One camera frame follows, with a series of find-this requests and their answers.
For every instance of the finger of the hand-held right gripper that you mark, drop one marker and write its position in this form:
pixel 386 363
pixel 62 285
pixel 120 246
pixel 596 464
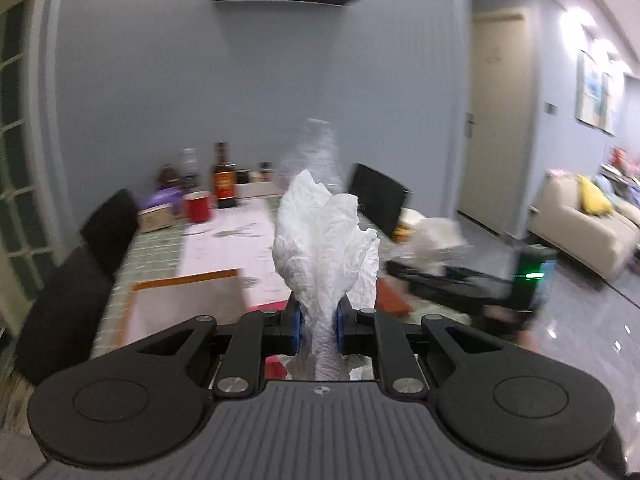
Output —
pixel 460 292

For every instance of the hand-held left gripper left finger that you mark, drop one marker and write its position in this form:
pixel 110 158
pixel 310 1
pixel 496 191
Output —
pixel 297 332

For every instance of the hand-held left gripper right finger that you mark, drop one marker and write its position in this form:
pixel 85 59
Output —
pixel 340 332

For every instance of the white tissue paper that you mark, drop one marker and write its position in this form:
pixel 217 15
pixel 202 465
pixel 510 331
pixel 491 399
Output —
pixel 325 260

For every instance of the orange rimmed white tray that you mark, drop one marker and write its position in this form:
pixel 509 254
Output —
pixel 185 305

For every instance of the person's right hand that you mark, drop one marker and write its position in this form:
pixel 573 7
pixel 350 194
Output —
pixel 529 337

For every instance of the beige sofa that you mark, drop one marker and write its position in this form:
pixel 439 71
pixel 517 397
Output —
pixel 580 240

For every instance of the yellow pillow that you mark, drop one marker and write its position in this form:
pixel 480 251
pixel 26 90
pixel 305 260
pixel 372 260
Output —
pixel 595 197

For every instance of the white paper sheet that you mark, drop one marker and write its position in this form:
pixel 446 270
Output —
pixel 225 255

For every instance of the black chair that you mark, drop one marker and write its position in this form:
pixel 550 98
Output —
pixel 110 230
pixel 377 200
pixel 60 315

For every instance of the beige wooden door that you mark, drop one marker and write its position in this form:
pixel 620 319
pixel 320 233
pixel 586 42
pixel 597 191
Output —
pixel 495 125

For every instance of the red mug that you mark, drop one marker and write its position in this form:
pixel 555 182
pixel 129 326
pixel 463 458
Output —
pixel 197 207

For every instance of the brown liquor bottle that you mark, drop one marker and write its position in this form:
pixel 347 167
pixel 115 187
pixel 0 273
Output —
pixel 224 185

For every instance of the green checkered tablecloth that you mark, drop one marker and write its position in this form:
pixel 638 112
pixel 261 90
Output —
pixel 150 255

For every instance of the small dark-lidded jar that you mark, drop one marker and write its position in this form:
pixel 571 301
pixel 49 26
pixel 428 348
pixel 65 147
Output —
pixel 265 167

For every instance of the clear plastic bag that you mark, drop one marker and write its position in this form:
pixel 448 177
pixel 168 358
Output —
pixel 312 155

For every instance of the small beige radio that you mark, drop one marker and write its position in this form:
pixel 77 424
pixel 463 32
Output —
pixel 155 219

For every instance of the purple pouch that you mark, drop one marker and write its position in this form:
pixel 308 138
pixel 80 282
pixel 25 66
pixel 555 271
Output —
pixel 165 197

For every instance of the clear water bottle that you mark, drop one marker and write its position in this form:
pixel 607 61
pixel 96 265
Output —
pixel 189 170

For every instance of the brown doll figure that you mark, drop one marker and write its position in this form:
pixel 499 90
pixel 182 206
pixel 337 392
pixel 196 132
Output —
pixel 169 175

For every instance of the white door with green glass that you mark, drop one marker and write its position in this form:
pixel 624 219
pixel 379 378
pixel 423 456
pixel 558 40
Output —
pixel 12 160

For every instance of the grey wall switch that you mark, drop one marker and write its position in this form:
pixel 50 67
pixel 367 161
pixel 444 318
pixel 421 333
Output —
pixel 551 108

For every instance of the framed wall picture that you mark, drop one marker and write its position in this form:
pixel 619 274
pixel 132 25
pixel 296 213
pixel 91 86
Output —
pixel 595 95

